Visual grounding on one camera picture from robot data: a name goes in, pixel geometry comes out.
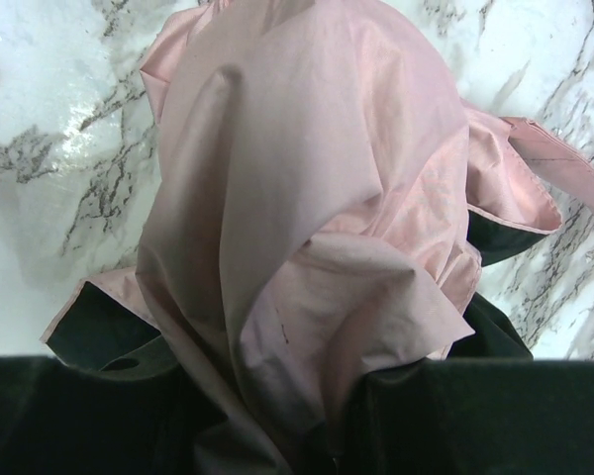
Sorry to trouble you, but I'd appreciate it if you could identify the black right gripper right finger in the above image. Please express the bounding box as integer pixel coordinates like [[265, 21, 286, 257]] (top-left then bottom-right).
[[336, 291, 594, 475]]

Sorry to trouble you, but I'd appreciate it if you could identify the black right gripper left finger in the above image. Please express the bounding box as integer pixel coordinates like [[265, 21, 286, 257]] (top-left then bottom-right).
[[0, 337, 226, 474]]

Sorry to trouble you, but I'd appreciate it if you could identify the pink folding umbrella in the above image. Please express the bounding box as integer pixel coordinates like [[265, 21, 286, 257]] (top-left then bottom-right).
[[44, 1, 594, 474]]

